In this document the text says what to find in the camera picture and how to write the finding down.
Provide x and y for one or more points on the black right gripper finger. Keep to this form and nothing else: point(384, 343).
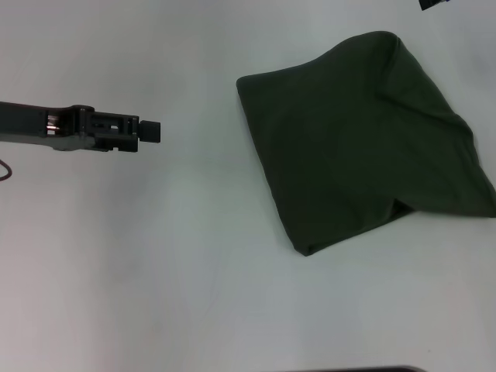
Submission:
point(432, 4)

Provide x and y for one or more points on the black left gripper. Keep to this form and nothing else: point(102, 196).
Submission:
point(31, 124)

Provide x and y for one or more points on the dark green FREE t-shirt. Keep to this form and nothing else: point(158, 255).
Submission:
point(348, 155)

